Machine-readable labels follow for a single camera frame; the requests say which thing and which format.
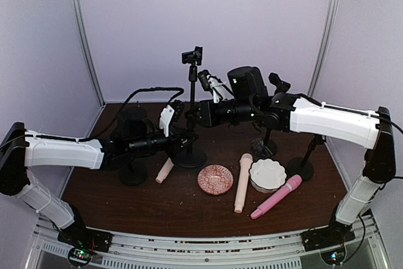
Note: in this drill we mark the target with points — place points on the aluminium frame post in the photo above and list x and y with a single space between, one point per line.
86 51
332 9

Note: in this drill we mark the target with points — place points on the right aluminium frame post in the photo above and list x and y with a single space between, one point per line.
332 9

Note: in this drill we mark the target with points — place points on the black mic stand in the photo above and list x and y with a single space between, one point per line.
301 165
133 174
191 157
269 140

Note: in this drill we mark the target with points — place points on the cream microphone left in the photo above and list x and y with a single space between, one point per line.
164 171

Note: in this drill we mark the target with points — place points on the cream microphone centre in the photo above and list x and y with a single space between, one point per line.
245 162

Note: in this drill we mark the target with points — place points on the red patterned dish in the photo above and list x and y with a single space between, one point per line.
215 179

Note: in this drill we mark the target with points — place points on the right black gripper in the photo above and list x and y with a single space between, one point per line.
201 113

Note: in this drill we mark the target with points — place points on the pink microphone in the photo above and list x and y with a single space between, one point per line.
292 184

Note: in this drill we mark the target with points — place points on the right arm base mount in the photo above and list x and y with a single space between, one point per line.
330 243

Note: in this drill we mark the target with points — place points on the front aluminium rail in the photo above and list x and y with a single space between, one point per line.
281 250

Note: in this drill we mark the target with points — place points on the black crumpled object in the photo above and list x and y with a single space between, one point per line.
258 148

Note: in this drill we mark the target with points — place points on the cream microphone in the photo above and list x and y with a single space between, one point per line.
164 171
245 162

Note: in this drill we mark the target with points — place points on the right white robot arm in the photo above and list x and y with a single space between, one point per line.
286 112

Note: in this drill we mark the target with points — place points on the left aluminium frame post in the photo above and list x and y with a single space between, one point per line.
86 51

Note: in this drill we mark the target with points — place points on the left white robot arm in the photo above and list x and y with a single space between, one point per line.
134 136

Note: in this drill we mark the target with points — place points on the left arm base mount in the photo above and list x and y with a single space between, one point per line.
85 244

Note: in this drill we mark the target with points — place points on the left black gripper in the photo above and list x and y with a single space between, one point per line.
181 138

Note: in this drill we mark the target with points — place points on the white scalloped bowl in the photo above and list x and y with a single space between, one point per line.
267 175

